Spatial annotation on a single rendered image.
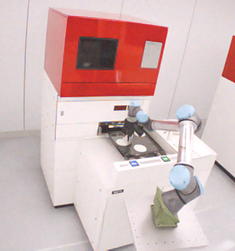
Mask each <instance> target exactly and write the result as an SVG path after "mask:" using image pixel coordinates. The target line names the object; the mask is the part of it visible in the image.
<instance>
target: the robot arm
mask: <svg viewBox="0 0 235 251"><path fill-rule="evenodd" d="M176 117H177V118H178V121H176V120H152V119H151V118H149V116H148V115H147V114H146V113H145V112H144V111H143V110H142V109H141V108H140V103H139V102H138V101H131V103H130V105H129V111H128V116H127V118H125V119H124V121H125V125H124V126H123V127H122V129H123V130H122V129H121V132H122V133H123V134H125V135H126V134H127V135H126V136H125V137H124V138H123V140H124V141H126V142H127V144H130V143H131V140H132V138H133V135H134V132H136V134H137V135H138V136H139V137H141V136H142V135H143V134H144V132H143V131H142V130H141V129H140V128H139V127H138V126H137V125H136V124H135V123H136V119H137V120H138V121H139V122H140V123H141V124H142V125H143V126H144V127H145V129H146V130H147V131H150V132H152V131H155V130H156V131H177V132H180V140H179V146H178V158H177V163H176V164H175V165H174V166H173V168H172V170H170V172H169V174H168V179H169V182H170V183H171V185H172V186H173V187H174V188H175V189H173V190H170V191H167V192H163V193H162V194H161V195H162V196H161V198H162V199H163V201H164V203H165V205H166V207H167V208H168V209H169V211H170V212H171V213H172V214H177V213H178V212H179V211H180V210H181V208H182V207H183V206H185V205H186V204H188V203H189V202H190V201H192V200H193V199H195V198H197V197H198V196H201V195H202V194H203V193H204V188H203V186H202V184H201V182H200V181H199V179H198V177H197V176H196V175H195V176H193V173H194V167H193V165H192V156H193V138H194V134H195V133H197V132H199V131H200V130H201V129H202V120H201V119H200V117H199V115H198V114H197V113H196V110H195V109H194V108H193V106H191V105H184V106H181V107H180V108H179V109H178V110H177V111H176Z"/></svg>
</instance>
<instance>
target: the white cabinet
mask: <svg viewBox="0 0 235 251"><path fill-rule="evenodd" d="M210 171H211V169H205V170H201V171H195V172H194V173H193V176H195V175H196V176H197V177H198V179H199V181H200V182H201V184H202V186H203V187H204V185H205V184H206V181H207V179H208V176H209V173H210ZM157 187H158V188H160V189H161V190H162V191H163V192H167V191H170V190H173V189H175V188H174V187H173V186H172V185H171V183H170V182H169V179H168V178H167V179H162V180H156V181H152V182H146V183H141V184H132V185H128V186H122V187H117V188H111V189H106V187H105V186H104V184H103V183H102V180H101V179H100V177H99V175H98V174H97V172H96V170H95V169H94V166H93V164H92V163H91V161H90V159H89V158H88V156H87V154H86V153H85V151H84V149H83V147H82V145H81V142H80V141H79V146H78V157H77V164H76V181H75V187H74V206H75V208H76V210H77V213H78V215H79V217H80V219H81V222H82V224H83V226H84V229H85V231H86V233H87V236H88V239H89V241H90V243H91V245H92V247H93V249H94V251H108V250H111V249H113V248H115V249H116V248H119V247H122V246H127V245H130V244H133V238H132V236H131V234H132V233H131V229H130V226H129V222H128V219H127V209H126V207H125V202H124V199H129V198H133V197H142V196H146V195H155V193H156V188H157ZM199 197H200V196H198V197H197V198H195V199H193V200H192V201H190V202H189V204H190V206H191V208H192V210H194V209H195V205H196V202H197V201H198V198H199Z"/></svg>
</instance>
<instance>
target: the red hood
mask: <svg viewBox="0 0 235 251"><path fill-rule="evenodd" d="M167 34H168V27H167V26H163V25H161V24H156V23H155V22H149V21H147V20H143V19H141V18H137V17H134V16H130V15H128V14H116V13H112V12H101V11H96V10H85V9H84V10H81V9H77V8H76V9H73V8H59V7H49V9H48V24H47V26H46V46H45V53H44V70H45V71H46V73H47V75H48V77H49V79H50V80H51V81H52V84H53V86H54V87H55V90H56V92H57V93H58V94H59V96H60V97H104V96H154V93H155V88H156V85H157V80H158V75H159V71H160V67H161V61H162V58H163V53H164V48H165V44H166V38H167Z"/></svg>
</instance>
